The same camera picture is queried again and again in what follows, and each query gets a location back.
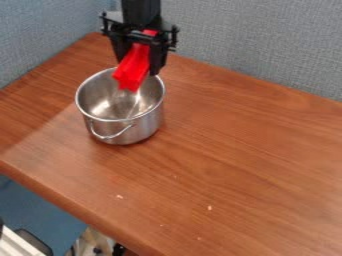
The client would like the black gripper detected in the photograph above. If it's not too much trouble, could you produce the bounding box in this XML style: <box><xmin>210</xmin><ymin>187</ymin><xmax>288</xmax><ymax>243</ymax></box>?
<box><xmin>101</xmin><ymin>0</ymin><xmax>180</xmax><ymax>76</ymax></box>

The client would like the red plastic block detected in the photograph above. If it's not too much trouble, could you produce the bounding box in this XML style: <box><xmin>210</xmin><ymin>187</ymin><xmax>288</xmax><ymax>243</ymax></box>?
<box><xmin>112</xmin><ymin>32</ymin><xmax>150</xmax><ymax>93</ymax></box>

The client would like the metal pot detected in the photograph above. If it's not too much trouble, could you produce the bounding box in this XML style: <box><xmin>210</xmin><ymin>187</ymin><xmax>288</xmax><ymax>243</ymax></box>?
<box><xmin>75</xmin><ymin>68</ymin><xmax>166</xmax><ymax>145</ymax></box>

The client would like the black chair frame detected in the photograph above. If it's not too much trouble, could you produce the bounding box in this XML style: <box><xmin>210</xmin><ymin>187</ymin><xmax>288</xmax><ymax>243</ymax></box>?
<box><xmin>0</xmin><ymin>218</ymin><xmax>54</xmax><ymax>256</ymax></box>

